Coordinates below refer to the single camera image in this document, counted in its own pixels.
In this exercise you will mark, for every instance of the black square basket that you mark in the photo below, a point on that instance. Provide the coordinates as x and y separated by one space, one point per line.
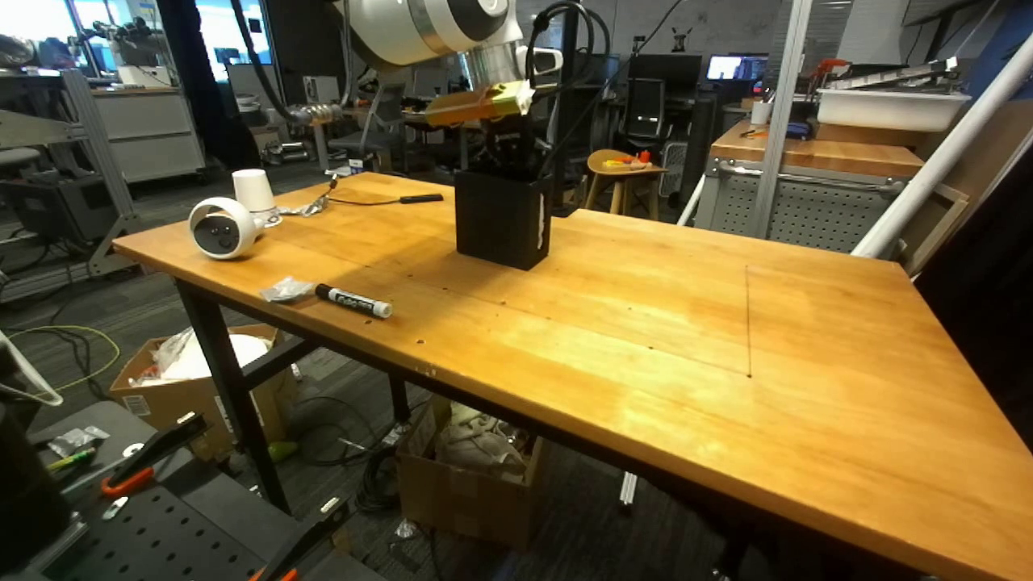
503 219

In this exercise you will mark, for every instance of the orange handled clamp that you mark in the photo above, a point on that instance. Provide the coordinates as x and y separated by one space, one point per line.
141 470

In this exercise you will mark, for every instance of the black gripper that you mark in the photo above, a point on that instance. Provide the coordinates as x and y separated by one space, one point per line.
509 148

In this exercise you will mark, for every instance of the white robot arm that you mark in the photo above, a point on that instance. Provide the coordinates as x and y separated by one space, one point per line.
486 37

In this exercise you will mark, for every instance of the grey vertical post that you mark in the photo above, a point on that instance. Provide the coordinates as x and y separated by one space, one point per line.
790 70

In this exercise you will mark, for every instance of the crumpled silver foil wrapper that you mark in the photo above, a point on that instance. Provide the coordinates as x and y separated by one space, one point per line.
284 292

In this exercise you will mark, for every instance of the wooden side workbench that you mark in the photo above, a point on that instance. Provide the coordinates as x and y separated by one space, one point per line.
826 193

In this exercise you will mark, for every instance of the cardboard box with plastic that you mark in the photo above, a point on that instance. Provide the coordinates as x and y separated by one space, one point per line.
168 378

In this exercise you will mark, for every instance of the round wooden stool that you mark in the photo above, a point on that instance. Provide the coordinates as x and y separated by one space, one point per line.
617 170

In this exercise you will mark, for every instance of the cardboard box under table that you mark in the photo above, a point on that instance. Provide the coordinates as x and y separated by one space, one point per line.
470 471

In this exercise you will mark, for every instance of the white diagonal pole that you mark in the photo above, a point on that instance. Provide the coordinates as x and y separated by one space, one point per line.
950 148

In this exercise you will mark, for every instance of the white paper cup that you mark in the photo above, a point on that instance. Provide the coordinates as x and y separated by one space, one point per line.
252 189

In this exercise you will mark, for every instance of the black white marker pen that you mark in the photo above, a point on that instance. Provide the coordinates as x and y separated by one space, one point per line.
353 300

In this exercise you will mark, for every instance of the white plastic tub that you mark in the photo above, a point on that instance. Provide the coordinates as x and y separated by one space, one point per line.
904 111

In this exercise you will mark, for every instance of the yellow wrist camera mount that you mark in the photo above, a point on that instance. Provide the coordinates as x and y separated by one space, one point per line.
486 105

